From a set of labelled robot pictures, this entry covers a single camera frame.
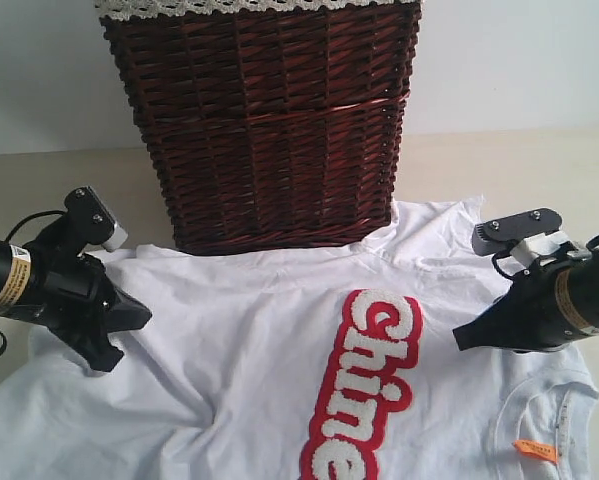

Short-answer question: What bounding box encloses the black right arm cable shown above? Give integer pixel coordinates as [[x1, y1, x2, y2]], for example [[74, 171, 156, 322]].
[[491, 228, 599, 281]]

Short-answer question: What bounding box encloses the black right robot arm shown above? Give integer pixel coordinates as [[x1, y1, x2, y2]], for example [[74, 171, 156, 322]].
[[453, 252, 599, 353]]

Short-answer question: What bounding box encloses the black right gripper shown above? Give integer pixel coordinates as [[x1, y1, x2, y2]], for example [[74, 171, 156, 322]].
[[452, 262, 573, 352]]

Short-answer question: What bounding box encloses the dark brown wicker basket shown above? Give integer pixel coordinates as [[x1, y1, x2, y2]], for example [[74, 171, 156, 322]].
[[98, 1, 422, 255]]

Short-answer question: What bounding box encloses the grey fabric liner lace trim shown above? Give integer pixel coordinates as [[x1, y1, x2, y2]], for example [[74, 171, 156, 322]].
[[93, 0, 413, 21]]

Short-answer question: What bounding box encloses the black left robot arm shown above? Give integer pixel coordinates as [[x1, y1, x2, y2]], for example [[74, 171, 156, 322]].
[[0, 238, 152, 372]]

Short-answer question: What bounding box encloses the white t-shirt with red lettering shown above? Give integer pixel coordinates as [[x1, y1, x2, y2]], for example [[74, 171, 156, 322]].
[[0, 197, 599, 479]]

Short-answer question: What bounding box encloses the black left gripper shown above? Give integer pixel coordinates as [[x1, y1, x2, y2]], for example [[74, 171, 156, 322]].
[[25, 224, 152, 372]]

